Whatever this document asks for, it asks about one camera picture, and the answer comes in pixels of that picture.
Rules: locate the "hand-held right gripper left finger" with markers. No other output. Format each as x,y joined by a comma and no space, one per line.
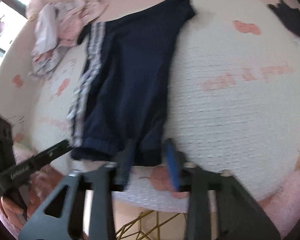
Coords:
123,166

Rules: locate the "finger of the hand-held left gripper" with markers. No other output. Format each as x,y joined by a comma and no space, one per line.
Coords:
47,155

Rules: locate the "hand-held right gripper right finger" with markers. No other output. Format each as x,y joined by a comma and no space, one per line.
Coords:
172,166

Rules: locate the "navy white-striped pants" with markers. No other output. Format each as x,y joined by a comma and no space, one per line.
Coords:
130,67

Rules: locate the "person's left hand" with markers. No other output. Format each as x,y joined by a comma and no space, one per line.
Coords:
11,205

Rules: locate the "person's pink fluffy clothing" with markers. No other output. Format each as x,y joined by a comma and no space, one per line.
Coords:
47,177

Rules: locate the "sofa with pink cartoon cover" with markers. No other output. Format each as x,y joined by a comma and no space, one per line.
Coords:
227,117

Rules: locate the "grey printed cloth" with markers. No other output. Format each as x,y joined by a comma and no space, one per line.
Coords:
45,61

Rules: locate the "white garment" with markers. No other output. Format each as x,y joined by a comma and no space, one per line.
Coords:
46,30

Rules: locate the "pink printed garment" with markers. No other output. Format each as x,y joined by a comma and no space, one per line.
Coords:
80,17

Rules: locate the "folded dark garment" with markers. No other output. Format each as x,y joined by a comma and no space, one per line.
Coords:
292,20

